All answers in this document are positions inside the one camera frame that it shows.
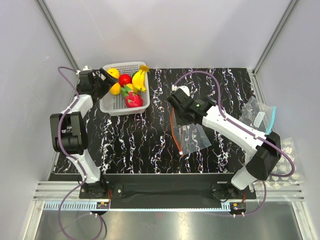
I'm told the purple floor cable loop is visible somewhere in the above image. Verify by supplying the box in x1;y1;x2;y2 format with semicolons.
57;179;108;239

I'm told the white slotted cable duct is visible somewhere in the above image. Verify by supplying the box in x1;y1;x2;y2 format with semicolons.
44;201;110;211

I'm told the yellow lemon fruit lower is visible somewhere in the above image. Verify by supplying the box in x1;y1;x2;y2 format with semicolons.
109;82;121;96

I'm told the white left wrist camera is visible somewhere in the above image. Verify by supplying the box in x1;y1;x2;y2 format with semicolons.
82;65;92;71

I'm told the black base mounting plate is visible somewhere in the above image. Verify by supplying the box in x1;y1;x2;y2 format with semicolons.
79;173;256;211

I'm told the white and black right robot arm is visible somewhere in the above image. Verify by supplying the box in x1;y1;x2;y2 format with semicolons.
167;89;282;199

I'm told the red apple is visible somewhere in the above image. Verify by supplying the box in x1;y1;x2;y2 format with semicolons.
118;74;132;87

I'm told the clear bag with blue zipper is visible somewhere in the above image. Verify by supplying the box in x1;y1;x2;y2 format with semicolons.
239;96;277;135

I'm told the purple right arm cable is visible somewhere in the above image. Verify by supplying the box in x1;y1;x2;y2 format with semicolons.
172;70;296;178

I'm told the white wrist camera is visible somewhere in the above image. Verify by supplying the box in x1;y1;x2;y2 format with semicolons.
82;65;92;71
171;84;190;97

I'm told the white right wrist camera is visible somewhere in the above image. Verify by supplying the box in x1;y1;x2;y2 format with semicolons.
171;84;190;97

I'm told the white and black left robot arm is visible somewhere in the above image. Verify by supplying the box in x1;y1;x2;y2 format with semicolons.
49;66;117;199

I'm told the yellow banana bunch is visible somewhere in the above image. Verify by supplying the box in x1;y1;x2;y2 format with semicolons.
131;65;150;93

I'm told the black marble pattern mat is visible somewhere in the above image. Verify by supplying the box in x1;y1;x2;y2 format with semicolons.
83;68;255;175

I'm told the white plastic perforated basket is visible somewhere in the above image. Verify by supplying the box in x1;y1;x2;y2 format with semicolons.
99;61;150;116

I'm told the pink dragon fruit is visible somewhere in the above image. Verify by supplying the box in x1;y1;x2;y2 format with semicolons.
121;85;144;108

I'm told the clear bag with orange zipper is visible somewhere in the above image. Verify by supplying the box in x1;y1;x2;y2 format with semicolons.
170;109;212;157

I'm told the clear bag of round items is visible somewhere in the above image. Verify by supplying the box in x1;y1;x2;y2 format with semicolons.
265;137;305;190

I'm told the yellow orange fruit top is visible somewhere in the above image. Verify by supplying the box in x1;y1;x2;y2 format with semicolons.
107;68;120;79

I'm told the small yellow fruit middle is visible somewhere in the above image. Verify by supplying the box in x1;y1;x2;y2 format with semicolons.
125;83;134;90

